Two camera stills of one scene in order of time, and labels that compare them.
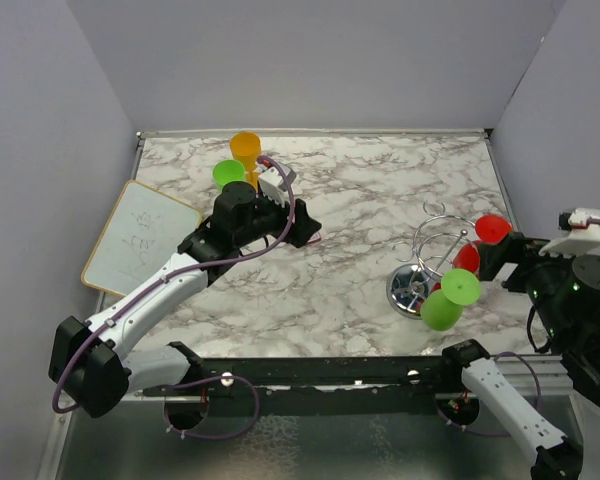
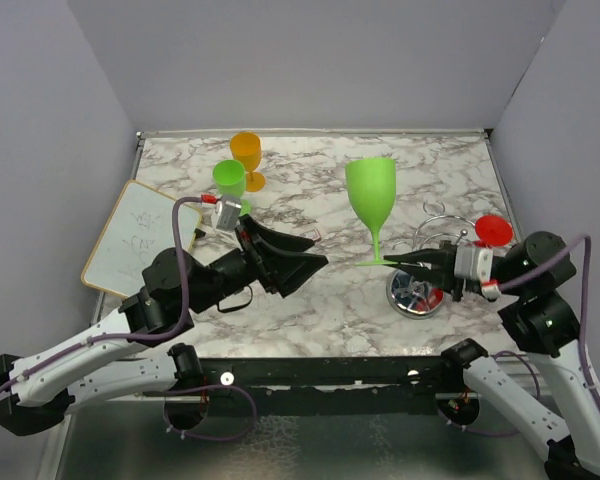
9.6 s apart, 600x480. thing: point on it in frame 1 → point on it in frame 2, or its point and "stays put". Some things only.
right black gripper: [514, 246] → [443, 277]
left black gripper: [283, 213] → [278, 271]
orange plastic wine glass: [246, 146] stays put
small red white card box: [314, 238] stays put
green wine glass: [225, 171] stays put
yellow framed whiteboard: [145, 228] stays put
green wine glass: [442, 308] → [371, 186]
